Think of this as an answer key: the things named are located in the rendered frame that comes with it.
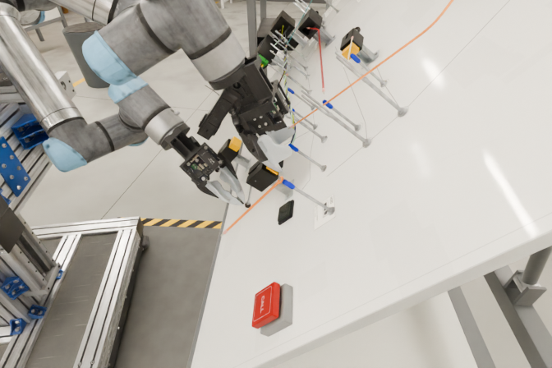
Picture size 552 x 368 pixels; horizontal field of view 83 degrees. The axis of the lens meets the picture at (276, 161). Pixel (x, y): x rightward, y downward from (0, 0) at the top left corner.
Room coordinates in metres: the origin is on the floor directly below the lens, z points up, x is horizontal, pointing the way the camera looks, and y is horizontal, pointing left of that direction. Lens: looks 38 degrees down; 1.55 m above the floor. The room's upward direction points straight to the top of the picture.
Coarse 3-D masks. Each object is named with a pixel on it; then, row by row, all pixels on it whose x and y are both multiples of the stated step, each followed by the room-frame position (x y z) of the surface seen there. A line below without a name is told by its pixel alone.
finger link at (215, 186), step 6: (216, 180) 0.51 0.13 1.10; (210, 186) 0.50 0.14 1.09; (216, 186) 0.50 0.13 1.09; (216, 192) 0.50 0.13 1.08; (222, 192) 0.49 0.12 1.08; (228, 192) 0.50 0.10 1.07; (222, 198) 0.49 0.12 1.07; (228, 198) 0.49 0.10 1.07; (234, 198) 0.49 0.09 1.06; (234, 204) 0.48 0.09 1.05; (240, 204) 0.49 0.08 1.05
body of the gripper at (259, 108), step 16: (256, 64) 0.45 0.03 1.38; (224, 80) 0.43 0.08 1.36; (240, 80) 0.45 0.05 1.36; (256, 80) 0.44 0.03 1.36; (240, 96) 0.45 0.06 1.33; (256, 96) 0.45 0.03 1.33; (272, 96) 0.44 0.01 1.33; (240, 112) 0.44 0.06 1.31; (256, 112) 0.43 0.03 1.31; (272, 112) 0.45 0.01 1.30; (288, 112) 0.47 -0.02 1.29; (256, 128) 0.45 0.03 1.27; (272, 128) 0.44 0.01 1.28
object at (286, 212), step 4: (292, 200) 0.43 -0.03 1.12; (284, 204) 0.43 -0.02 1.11; (288, 204) 0.42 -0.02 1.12; (292, 204) 0.42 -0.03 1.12; (280, 208) 0.43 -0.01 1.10; (284, 208) 0.42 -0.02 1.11; (288, 208) 0.41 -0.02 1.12; (292, 208) 0.41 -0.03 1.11; (280, 212) 0.42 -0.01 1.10; (284, 212) 0.41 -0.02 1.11; (288, 212) 0.40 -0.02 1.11; (292, 212) 0.41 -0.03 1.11; (280, 216) 0.41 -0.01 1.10; (284, 216) 0.40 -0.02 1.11; (288, 216) 0.40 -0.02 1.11; (280, 220) 0.40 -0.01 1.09; (284, 220) 0.40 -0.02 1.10; (280, 224) 0.40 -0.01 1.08
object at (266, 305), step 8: (264, 288) 0.25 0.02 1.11; (272, 288) 0.24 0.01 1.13; (256, 296) 0.25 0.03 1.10; (264, 296) 0.24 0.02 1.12; (272, 296) 0.23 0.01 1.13; (256, 304) 0.23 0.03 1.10; (264, 304) 0.23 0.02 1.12; (272, 304) 0.22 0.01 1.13; (256, 312) 0.22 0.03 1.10; (264, 312) 0.21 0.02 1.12; (272, 312) 0.21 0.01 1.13; (256, 320) 0.21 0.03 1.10; (264, 320) 0.20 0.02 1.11; (272, 320) 0.20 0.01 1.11; (256, 328) 0.20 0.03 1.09
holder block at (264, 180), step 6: (258, 162) 0.49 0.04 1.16; (252, 168) 0.49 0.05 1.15; (258, 168) 0.47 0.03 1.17; (264, 168) 0.46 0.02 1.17; (252, 174) 0.47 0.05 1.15; (258, 174) 0.46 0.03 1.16; (264, 174) 0.46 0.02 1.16; (270, 174) 0.46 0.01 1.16; (246, 180) 0.47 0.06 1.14; (252, 180) 0.46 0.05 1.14; (258, 180) 0.46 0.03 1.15; (264, 180) 0.46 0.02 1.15; (270, 180) 0.46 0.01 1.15; (252, 186) 0.46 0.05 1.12; (258, 186) 0.46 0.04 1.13; (264, 186) 0.46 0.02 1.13
